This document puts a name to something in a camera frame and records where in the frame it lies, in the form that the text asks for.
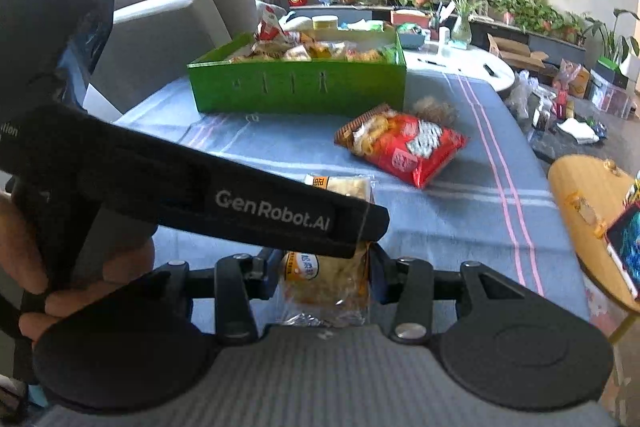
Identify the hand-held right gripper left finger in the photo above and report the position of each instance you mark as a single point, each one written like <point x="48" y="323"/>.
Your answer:
<point x="272" y="279"/>

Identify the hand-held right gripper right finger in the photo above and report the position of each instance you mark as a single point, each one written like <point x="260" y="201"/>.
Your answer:
<point x="378" y="279"/>

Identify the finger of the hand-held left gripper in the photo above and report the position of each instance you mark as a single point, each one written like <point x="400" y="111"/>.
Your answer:
<point x="372" y="224"/>

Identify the yellow label bread packet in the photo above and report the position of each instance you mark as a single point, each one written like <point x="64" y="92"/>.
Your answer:
<point x="325" y="287"/>
<point x="345" y="188"/>

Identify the red white-print snack bag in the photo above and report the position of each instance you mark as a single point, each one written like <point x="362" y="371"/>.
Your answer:
<point x="425" y="152"/>

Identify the green cardboard box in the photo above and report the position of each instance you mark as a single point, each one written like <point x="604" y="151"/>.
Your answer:
<point x="300" y="87"/>

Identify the person's left hand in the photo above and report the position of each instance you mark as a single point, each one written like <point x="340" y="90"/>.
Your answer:
<point x="75" y="299"/>

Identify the clear wrapped round pastry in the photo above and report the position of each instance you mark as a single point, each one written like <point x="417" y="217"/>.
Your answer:
<point x="435" y="109"/>

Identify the grey sofa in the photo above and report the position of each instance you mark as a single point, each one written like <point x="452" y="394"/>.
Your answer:
<point x="165" y="32"/>

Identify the black pen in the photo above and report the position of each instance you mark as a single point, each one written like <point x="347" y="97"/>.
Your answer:
<point x="432" y="62"/>

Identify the white oval table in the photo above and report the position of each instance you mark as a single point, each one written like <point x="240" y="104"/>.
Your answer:
<point x="465" y="67"/>

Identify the blue plastic basket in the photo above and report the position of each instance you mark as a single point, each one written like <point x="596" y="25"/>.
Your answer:
<point x="411" y="41"/>

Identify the black marker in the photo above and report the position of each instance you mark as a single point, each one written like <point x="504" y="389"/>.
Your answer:
<point x="489" y="69"/>

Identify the small white bottle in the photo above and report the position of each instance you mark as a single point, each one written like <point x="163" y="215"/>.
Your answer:
<point x="443" y="42"/>

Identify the dark marble coffee table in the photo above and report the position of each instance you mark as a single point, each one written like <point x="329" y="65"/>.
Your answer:
<point x="555" y="152"/>

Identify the clear plastic bag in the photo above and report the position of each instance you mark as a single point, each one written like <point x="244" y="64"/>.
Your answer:
<point x="520" y="94"/>

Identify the dark glass jar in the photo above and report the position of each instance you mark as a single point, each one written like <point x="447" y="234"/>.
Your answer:
<point x="541" y="114"/>

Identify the round wooden side table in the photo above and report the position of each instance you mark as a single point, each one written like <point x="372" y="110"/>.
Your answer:
<point x="575" y="184"/>

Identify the yellow canister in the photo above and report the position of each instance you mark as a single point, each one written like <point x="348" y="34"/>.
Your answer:
<point x="325" y="23"/>

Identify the red box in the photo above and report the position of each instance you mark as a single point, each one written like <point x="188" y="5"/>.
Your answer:
<point x="410" y="19"/>

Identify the glass vase with plant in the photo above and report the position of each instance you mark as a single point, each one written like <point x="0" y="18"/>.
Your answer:
<point x="461" y="29"/>

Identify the white cloth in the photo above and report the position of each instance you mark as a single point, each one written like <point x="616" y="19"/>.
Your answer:
<point x="577" y="131"/>

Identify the open cardboard box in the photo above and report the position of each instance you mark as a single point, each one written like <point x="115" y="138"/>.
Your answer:
<point x="520" y="52"/>

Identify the smartphone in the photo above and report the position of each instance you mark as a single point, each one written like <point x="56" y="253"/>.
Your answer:
<point x="627" y="252"/>

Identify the leafy potted plants cluster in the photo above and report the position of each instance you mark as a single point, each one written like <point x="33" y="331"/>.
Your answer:
<point x="540" y="14"/>

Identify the clear storage box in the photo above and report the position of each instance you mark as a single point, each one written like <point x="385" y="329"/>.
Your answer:
<point x="612" y="102"/>

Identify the green black box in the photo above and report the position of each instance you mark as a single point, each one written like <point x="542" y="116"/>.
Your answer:
<point x="612" y="72"/>

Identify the large leaf plant white pot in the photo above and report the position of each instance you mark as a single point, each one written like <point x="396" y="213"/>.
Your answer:
<point x="615" y="37"/>

